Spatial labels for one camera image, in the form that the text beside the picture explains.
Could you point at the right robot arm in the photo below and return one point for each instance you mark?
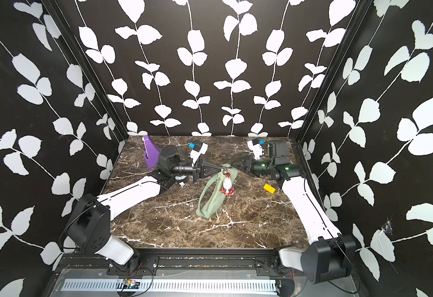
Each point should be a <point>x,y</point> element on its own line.
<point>329,254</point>

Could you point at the yellow plastic block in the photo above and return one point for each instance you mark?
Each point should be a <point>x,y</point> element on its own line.
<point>269,188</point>

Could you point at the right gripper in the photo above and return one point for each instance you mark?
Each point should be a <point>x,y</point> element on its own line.
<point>249,164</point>

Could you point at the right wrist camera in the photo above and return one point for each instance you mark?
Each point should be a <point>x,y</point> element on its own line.
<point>257,148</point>

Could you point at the purple plastic stand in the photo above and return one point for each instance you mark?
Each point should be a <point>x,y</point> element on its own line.
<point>151,151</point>

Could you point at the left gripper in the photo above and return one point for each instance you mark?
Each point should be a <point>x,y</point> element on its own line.
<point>201,166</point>

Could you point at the small circuit board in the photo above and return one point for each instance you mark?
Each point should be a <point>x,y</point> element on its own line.
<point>128,285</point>

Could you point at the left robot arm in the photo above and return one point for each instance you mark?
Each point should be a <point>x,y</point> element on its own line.
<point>89,223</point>

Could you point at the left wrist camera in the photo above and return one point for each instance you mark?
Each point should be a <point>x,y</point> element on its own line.
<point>198,148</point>

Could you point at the green corduroy bag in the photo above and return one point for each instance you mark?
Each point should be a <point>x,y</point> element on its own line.
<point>211,198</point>

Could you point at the white red plush charm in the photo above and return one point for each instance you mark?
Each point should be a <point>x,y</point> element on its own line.
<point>227,187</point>

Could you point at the perforated metal rail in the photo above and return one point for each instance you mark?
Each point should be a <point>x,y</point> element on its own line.
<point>171,285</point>

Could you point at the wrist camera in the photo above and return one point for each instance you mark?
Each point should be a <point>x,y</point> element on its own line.
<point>257,148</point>
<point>198,148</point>

